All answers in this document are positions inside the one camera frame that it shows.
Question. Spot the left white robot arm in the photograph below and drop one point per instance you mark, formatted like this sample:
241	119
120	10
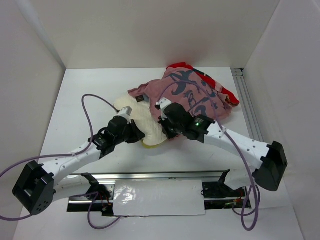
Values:
41	184

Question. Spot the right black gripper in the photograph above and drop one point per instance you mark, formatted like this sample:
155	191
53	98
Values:
163	123

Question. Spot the aluminium side rail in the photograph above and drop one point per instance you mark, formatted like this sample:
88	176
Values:
246	104

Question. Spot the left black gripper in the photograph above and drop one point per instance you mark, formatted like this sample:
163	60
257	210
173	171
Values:
137	134

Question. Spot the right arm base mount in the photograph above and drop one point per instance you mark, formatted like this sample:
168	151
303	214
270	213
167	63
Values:
218	196

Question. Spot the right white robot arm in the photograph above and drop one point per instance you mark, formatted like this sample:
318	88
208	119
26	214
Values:
265	163

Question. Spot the white cover plate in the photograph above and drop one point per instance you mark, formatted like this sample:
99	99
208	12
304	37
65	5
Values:
158	198

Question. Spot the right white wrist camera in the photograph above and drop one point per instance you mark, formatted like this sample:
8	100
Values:
161	105

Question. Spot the red printed pillowcase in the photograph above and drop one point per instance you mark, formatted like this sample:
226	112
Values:
181	83

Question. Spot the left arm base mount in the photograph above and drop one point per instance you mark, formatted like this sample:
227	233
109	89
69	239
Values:
97	199

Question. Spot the aluminium front rail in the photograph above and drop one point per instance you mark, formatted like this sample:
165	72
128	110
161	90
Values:
160	175

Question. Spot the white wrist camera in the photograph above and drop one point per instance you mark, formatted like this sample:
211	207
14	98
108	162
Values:
161	105
125	112

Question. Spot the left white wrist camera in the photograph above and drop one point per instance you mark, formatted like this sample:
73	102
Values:
125	112

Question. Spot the cream memory foam pillow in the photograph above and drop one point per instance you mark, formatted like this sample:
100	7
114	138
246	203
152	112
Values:
142	116

